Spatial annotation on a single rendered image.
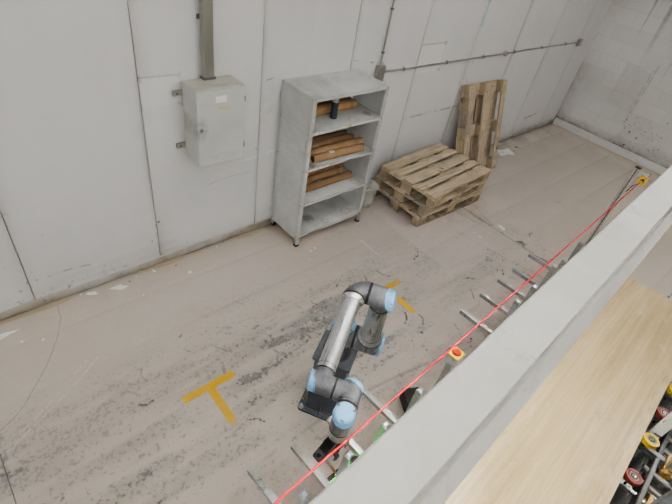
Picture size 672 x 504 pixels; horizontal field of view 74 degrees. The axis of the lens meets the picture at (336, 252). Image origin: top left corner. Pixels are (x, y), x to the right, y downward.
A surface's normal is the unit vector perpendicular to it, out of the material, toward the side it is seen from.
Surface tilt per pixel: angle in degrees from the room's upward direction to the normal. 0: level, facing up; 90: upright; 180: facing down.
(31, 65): 90
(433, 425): 0
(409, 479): 0
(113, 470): 0
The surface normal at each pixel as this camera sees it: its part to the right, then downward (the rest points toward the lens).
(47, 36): 0.65, 0.57
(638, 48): -0.75, 0.33
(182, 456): 0.15, -0.75
